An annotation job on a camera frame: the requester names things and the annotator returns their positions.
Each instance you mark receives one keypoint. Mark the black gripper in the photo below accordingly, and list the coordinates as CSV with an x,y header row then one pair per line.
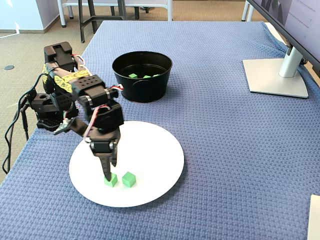
x,y
103,146

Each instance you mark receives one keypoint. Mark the white round plate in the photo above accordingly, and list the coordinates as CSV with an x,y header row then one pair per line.
x,y
150,150

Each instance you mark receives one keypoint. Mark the black metal bucket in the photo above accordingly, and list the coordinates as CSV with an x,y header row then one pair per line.
x,y
142,90

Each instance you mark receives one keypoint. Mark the blue woven table cloth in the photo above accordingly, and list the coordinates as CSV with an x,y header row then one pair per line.
x,y
225,150

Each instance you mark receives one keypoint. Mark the dark round floor outlet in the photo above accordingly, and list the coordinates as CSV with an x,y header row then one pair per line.
x,y
9,67

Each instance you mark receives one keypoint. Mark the silver computer monitor with stand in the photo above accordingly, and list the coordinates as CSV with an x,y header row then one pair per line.
x,y
275,77

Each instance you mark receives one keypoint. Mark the white table leg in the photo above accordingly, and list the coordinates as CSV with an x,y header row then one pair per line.
x,y
246,12

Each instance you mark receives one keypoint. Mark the white flat board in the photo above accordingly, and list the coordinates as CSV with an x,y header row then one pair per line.
x,y
315,220

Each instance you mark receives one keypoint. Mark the small camera circuit board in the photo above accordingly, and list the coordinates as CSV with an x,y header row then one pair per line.
x,y
64,128

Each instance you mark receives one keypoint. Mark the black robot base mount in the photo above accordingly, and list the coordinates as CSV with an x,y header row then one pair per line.
x,y
47,125

